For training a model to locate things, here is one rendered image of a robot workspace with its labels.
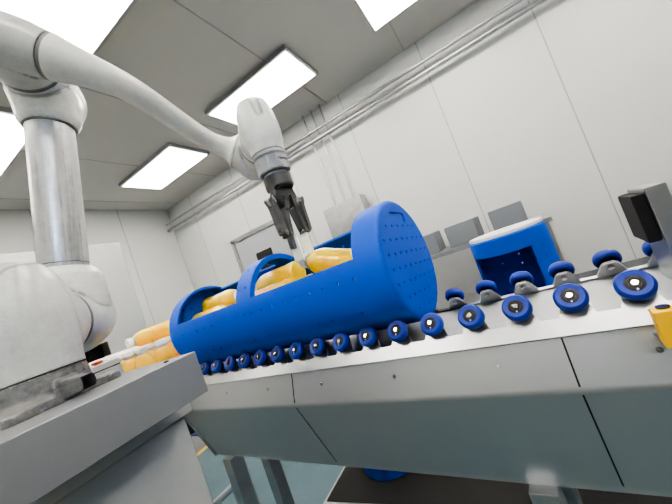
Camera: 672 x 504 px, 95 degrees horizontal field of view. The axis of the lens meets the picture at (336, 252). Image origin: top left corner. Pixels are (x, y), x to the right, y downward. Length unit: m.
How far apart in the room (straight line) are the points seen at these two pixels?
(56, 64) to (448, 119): 3.86
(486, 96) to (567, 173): 1.23
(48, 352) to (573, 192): 4.19
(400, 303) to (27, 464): 0.56
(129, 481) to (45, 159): 0.74
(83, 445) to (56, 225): 0.57
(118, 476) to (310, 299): 0.44
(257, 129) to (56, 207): 0.52
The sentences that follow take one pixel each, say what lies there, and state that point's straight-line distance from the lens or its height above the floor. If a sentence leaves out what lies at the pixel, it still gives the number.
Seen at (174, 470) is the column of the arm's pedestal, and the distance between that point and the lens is 0.76.
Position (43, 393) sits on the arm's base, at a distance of 0.74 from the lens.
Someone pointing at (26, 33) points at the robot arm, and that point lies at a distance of 1.01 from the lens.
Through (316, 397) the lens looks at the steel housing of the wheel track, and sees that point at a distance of 0.82.
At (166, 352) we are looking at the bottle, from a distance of 1.42.
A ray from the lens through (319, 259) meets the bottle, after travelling 0.74.
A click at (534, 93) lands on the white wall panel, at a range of 4.34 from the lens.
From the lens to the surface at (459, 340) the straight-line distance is 0.63.
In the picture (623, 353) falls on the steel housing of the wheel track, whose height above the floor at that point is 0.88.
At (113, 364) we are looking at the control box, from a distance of 1.37.
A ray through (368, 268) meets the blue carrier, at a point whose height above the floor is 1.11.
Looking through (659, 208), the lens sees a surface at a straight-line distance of 0.64.
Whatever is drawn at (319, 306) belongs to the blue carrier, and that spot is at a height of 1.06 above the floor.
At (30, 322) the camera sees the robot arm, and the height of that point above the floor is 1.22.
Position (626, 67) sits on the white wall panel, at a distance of 4.50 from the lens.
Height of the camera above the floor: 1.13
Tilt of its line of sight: 3 degrees up
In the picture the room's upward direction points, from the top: 20 degrees counter-clockwise
